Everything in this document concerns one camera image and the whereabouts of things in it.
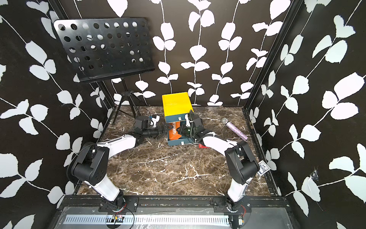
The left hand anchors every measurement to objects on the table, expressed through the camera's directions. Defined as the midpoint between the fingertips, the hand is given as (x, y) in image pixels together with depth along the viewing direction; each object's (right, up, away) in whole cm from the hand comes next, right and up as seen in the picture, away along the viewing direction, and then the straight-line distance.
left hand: (171, 128), depth 87 cm
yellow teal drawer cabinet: (+2, +14, +4) cm, 15 cm away
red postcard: (+19, -13, +11) cm, 26 cm away
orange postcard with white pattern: (+1, -3, +4) cm, 5 cm away
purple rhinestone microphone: (+47, -4, +15) cm, 49 cm away
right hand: (+2, 0, +1) cm, 2 cm away
